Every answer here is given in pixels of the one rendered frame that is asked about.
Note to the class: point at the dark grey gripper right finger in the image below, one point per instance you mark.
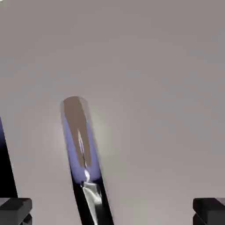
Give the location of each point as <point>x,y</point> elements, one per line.
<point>210,210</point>

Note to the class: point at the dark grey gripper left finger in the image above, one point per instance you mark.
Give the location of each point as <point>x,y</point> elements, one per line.
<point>15,210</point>

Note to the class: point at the grey cabinet door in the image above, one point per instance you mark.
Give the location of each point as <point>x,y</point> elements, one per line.
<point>140,70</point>

